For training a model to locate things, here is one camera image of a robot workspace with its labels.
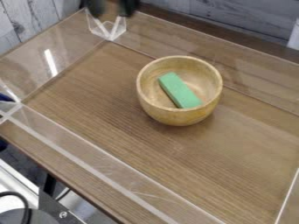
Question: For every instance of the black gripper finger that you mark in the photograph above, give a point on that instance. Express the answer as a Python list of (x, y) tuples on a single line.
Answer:
[(95, 7), (128, 7)]

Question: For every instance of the green rectangular block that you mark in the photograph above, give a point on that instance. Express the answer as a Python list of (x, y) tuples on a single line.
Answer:
[(178, 91)]

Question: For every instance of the light wooden bowl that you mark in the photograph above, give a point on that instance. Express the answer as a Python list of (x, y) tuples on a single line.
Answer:
[(203, 80)]

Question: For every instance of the blue object at left edge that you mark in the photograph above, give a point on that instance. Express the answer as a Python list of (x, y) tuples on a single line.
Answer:
[(5, 98)]

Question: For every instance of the black metal table leg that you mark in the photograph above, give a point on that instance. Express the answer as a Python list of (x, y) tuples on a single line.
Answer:
[(49, 185)]

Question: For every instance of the grey round stool seat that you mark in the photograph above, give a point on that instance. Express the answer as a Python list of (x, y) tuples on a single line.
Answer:
[(19, 216)]

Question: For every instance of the clear acrylic tray wall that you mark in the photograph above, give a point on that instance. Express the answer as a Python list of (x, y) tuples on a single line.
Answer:
[(224, 171)]

